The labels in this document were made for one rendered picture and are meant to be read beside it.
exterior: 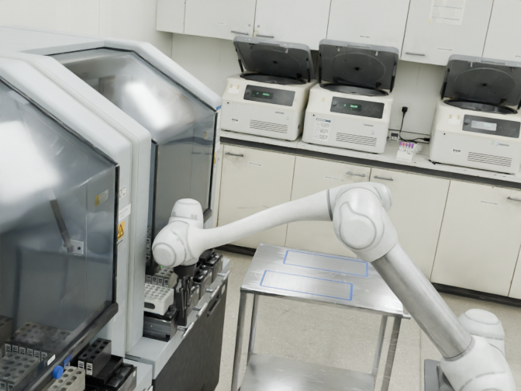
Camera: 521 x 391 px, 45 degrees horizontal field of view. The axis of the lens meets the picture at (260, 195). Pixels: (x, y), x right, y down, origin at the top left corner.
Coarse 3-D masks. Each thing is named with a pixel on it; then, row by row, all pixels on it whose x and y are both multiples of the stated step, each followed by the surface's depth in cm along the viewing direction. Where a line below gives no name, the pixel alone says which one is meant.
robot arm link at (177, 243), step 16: (320, 192) 190; (272, 208) 191; (288, 208) 191; (304, 208) 190; (320, 208) 188; (176, 224) 187; (192, 224) 187; (240, 224) 186; (256, 224) 187; (272, 224) 190; (160, 240) 180; (176, 240) 180; (192, 240) 182; (208, 240) 183; (224, 240) 184; (160, 256) 180; (176, 256) 179; (192, 256) 184
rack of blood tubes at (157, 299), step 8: (152, 288) 215; (160, 288) 215; (168, 288) 216; (144, 296) 210; (152, 296) 209; (160, 296) 210; (168, 296) 210; (144, 304) 215; (152, 304) 215; (160, 304) 207; (168, 304) 212; (152, 312) 208; (160, 312) 208
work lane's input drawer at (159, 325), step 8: (144, 312) 208; (168, 312) 210; (176, 312) 212; (144, 320) 208; (152, 320) 207; (160, 320) 206; (168, 320) 207; (176, 320) 211; (144, 328) 209; (152, 328) 208; (160, 328) 207; (168, 328) 207; (176, 328) 213; (184, 328) 213; (184, 336) 208
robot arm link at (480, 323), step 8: (464, 312) 200; (472, 312) 198; (480, 312) 199; (488, 312) 199; (464, 320) 195; (472, 320) 194; (480, 320) 193; (488, 320) 193; (496, 320) 194; (472, 328) 192; (480, 328) 191; (488, 328) 191; (496, 328) 192; (480, 336) 191; (488, 336) 191; (496, 336) 191; (504, 336) 195; (496, 344) 190; (504, 344) 194; (504, 352) 191
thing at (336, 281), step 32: (256, 256) 259; (288, 256) 262; (320, 256) 266; (256, 288) 232; (288, 288) 235; (320, 288) 237; (352, 288) 240; (384, 288) 243; (256, 320) 283; (384, 320) 272; (256, 384) 266; (288, 384) 268; (320, 384) 270; (352, 384) 273; (384, 384) 234
